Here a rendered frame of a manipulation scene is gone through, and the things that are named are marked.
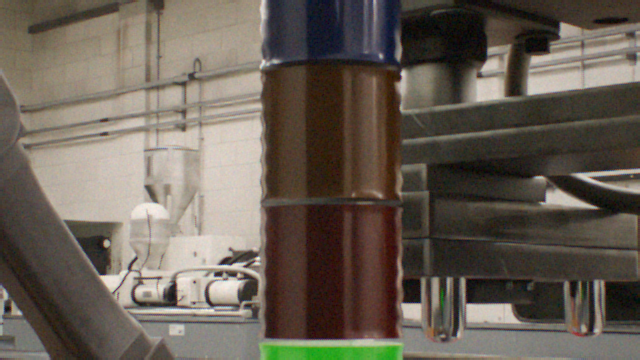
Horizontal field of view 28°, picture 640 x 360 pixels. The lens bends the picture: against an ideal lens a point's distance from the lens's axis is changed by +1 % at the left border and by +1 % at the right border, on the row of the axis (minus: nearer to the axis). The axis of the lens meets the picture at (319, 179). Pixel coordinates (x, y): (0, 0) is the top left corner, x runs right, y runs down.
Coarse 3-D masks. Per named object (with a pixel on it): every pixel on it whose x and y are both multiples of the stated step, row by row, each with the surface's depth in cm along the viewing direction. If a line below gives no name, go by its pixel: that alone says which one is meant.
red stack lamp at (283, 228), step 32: (288, 224) 32; (320, 224) 31; (352, 224) 31; (384, 224) 32; (288, 256) 32; (320, 256) 31; (352, 256) 31; (384, 256) 32; (288, 288) 31; (320, 288) 31; (352, 288) 31; (384, 288) 32; (288, 320) 31; (320, 320) 31; (352, 320) 31; (384, 320) 32
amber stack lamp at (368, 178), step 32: (288, 96) 32; (320, 96) 32; (352, 96) 32; (384, 96) 32; (288, 128) 32; (320, 128) 32; (352, 128) 32; (384, 128) 32; (288, 160) 32; (320, 160) 31; (352, 160) 32; (384, 160) 32; (288, 192) 32; (320, 192) 31; (352, 192) 31; (384, 192) 32
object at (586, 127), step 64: (448, 64) 61; (448, 128) 57; (512, 128) 55; (576, 128) 53; (448, 192) 57; (512, 192) 61; (448, 256) 54; (512, 256) 57; (576, 256) 62; (448, 320) 55; (576, 320) 64
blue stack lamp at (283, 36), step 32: (288, 0) 32; (320, 0) 32; (352, 0) 32; (384, 0) 32; (288, 32) 32; (320, 32) 32; (352, 32) 32; (384, 32) 32; (288, 64) 32; (320, 64) 32; (352, 64) 32; (384, 64) 32
